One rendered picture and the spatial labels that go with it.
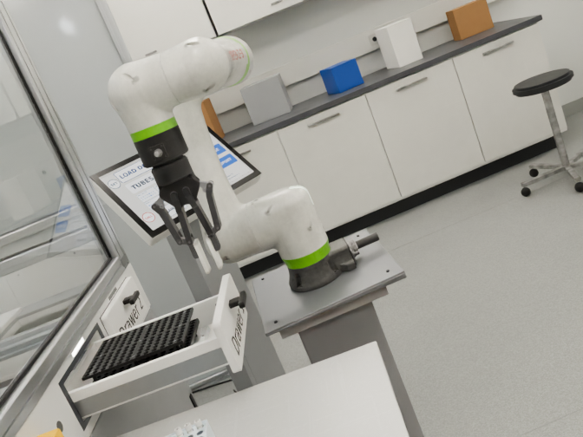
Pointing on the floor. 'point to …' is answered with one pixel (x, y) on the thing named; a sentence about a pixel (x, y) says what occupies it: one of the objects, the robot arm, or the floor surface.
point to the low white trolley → (304, 403)
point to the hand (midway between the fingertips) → (208, 254)
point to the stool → (550, 81)
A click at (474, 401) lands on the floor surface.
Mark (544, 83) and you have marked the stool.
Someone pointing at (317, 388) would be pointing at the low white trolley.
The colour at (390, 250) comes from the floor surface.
